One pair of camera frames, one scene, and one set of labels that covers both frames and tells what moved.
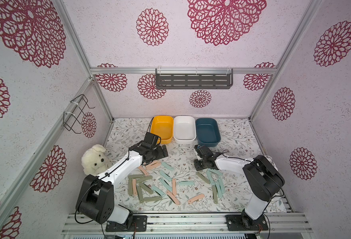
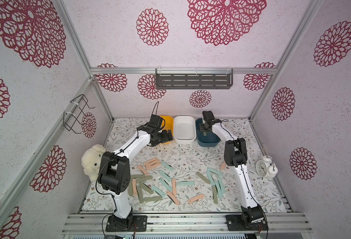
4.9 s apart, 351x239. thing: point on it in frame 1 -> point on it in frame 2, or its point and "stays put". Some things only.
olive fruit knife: (203, 177) stays put
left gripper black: (161, 154) -> (166, 138)
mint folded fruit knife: (210, 177) stays put
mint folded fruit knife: (219, 189) stays put
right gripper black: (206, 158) -> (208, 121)
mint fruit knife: (167, 166) stays put
